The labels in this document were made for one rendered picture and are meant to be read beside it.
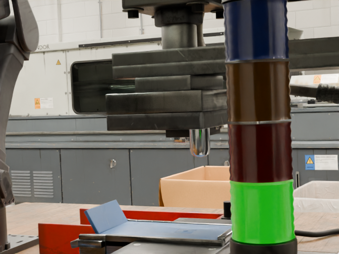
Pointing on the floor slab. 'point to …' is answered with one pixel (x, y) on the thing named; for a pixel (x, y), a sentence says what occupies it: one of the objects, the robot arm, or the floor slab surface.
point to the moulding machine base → (140, 157)
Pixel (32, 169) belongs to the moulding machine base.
